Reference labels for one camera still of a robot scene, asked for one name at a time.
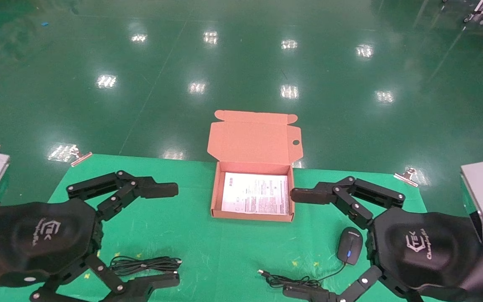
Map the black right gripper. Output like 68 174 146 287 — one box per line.
283 176 483 302

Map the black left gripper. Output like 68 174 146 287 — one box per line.
0 170 180 302

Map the black wired mouse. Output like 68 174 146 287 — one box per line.
258 227 364 290

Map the black data cable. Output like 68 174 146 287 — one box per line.
108 256 182 277

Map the brown cardboard box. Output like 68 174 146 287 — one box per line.
207 110 304 223

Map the metal table clamp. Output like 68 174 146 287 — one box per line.
394 167 419 187
70 145 93 167

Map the green table mat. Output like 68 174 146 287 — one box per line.
0 154 435 302

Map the white printed leaflet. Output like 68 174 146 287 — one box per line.
221 172 290 215

